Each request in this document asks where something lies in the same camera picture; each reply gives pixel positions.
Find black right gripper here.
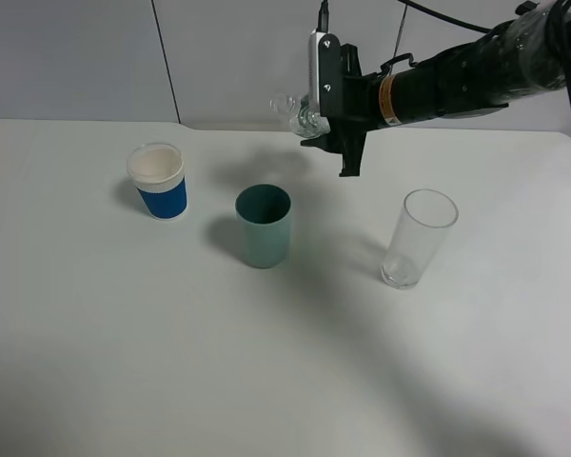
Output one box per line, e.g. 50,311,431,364
300,44,385,177

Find clear green plastic bottle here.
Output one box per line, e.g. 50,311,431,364
270,93,330,139

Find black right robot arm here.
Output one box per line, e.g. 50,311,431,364
301,1,571,177

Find teal green plastic cup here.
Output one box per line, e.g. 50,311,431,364
235,184,292,268

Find blue and white paper cup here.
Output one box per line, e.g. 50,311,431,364
127,143,187,220

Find tall clear glass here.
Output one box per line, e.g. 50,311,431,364
381,189,459,289

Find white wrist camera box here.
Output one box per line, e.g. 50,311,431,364
308,31,343,118

